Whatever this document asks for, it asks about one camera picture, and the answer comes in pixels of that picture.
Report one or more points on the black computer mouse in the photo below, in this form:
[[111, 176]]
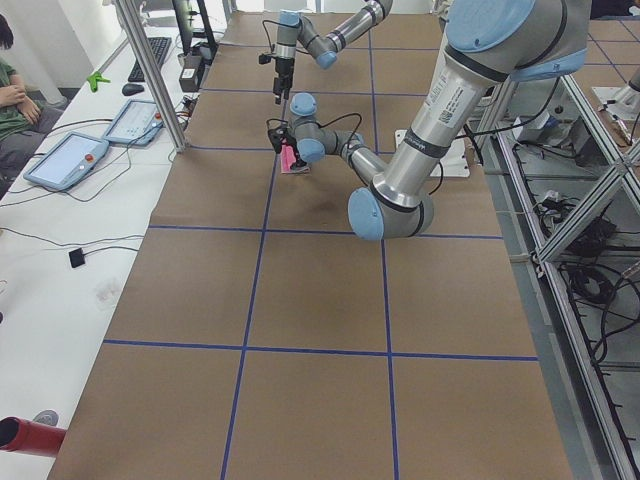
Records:
[[131, 89]]

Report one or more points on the black box white label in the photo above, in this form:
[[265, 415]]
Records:
[[193, 66]]

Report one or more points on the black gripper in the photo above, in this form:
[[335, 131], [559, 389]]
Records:
[[298, 163], [283, 68]]

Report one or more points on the black monitor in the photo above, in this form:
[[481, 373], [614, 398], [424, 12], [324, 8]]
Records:
[[196, 34]]

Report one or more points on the small black square pad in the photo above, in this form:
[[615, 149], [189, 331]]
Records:
[[77, 258]]

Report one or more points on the rear teach pendant tablet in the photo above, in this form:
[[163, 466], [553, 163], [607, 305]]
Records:
[[68, 162]]

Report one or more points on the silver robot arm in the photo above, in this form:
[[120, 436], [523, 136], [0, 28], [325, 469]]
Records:
[[487, 43], [296, 31]]

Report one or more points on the red cylinder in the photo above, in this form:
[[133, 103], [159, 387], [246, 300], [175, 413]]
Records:
[[30, 437]]

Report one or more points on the front teach pendant tablet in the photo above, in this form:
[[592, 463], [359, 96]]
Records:
[[136, 124]]

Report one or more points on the pink towel white edge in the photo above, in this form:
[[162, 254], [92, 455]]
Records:
[[290, 163]]

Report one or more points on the green clamp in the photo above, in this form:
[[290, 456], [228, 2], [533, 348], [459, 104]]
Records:
[[95, 79]]

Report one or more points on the teach pendant tablet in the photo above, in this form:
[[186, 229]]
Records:
[[68, 162], [136, 124]]

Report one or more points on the person in green shirt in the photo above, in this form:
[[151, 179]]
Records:
[[25, 123]]

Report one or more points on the aluminium frame post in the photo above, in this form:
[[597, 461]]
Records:
[[143, 53]]

